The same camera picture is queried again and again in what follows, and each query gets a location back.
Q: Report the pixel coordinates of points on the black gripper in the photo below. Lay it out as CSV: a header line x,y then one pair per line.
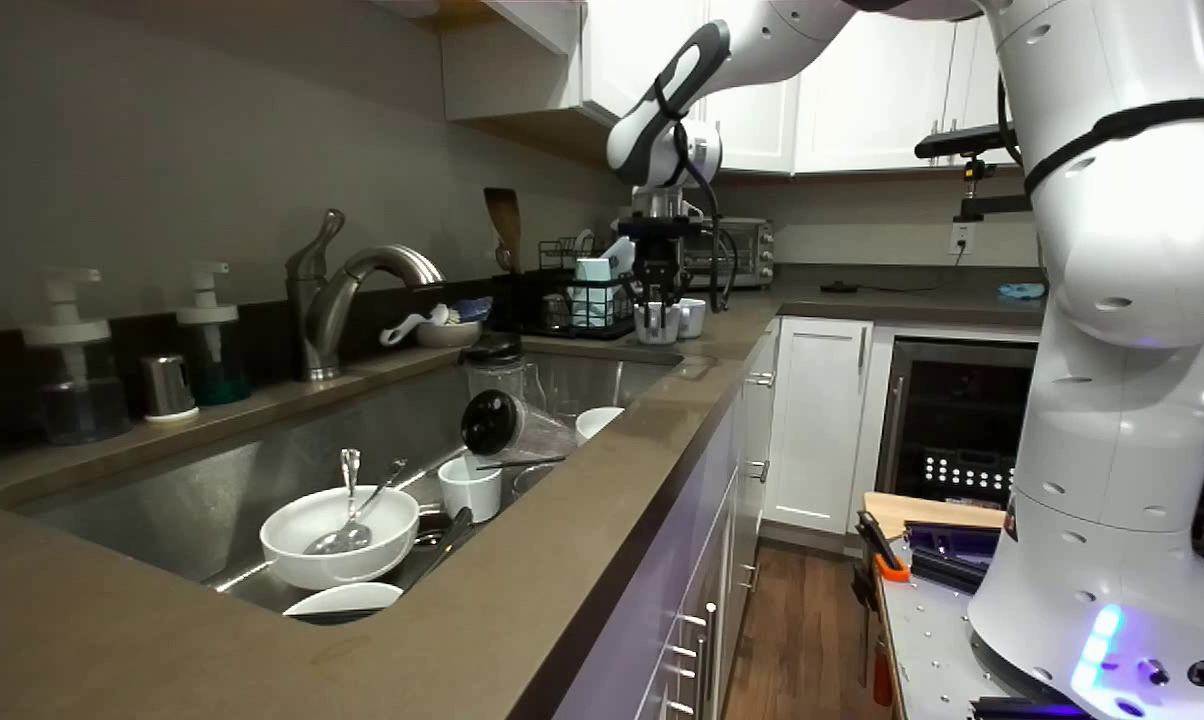
x,y
661,225

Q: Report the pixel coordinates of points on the white ceramic mug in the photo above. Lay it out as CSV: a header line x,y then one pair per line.
x,y
658,329
696,318

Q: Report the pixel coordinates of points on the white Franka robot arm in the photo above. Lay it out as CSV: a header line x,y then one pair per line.
x,y
1133,267

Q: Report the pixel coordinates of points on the stainless steel sink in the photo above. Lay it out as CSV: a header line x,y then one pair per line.
x,y
225,480

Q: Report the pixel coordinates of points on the pale blue plastic container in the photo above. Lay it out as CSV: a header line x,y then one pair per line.
x,y
597,300

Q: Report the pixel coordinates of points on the silver toaster oven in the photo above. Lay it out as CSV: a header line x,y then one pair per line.
x,y
751,253

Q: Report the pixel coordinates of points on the white round plate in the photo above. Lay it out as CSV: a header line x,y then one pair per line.
x,y
597,420

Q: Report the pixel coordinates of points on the wooden spatula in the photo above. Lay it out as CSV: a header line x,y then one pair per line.
x,y
500,223

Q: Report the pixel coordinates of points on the small grey utensil dish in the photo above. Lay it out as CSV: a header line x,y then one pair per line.
x,y
449,334

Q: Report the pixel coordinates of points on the white cabinet door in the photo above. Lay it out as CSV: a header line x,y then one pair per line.
x,y
820,426

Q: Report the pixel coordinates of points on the thin dark utensil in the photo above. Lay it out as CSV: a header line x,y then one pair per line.
x,y
535,463

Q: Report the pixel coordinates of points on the white plastic utensil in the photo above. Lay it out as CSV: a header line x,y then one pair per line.
x,y
403,329

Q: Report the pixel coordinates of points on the small white cup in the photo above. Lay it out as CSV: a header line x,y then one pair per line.
x,y
469,497

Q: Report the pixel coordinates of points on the white upper cabinets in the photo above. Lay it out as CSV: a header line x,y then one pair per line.
x,y
867,95

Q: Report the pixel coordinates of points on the lavender base cabinet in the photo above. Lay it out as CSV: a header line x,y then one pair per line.
x,y
666,575

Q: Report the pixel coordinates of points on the black oven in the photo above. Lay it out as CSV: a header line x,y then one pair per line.
x,y
955,415

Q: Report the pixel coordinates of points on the metal fork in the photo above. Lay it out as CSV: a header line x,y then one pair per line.
x,y
384,484

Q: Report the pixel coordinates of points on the brushed metal kitchen faucet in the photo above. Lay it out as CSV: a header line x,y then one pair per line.
x,y
317,323

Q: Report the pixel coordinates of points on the wooden board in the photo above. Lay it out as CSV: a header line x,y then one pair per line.
x,y
935,509

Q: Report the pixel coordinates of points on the small teal object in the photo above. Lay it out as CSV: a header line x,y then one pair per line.
x,y
1022,294

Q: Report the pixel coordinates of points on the metal spoon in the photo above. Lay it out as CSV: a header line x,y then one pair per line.
x,y
350,480

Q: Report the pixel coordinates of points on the dark box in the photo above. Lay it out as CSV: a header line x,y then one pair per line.
x,y
955,555

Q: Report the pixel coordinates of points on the white ceramic bowl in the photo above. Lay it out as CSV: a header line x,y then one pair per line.
x,y
343,563

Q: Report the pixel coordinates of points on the small white saucer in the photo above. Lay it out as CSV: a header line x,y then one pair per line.
x,y
346,600

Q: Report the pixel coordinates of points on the small pump soap dispenser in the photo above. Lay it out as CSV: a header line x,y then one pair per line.
x,y
210,360

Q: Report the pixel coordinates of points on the white speckled robot table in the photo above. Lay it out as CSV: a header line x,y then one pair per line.
x,y
935,653

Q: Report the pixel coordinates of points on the small metal cup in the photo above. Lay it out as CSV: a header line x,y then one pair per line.
x,y
171,387

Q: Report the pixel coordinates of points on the large pump soap dispenser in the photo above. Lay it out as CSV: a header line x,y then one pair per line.
x,y
73,325

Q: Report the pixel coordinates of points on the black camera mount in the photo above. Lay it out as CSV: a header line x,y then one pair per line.
x,y
961,138

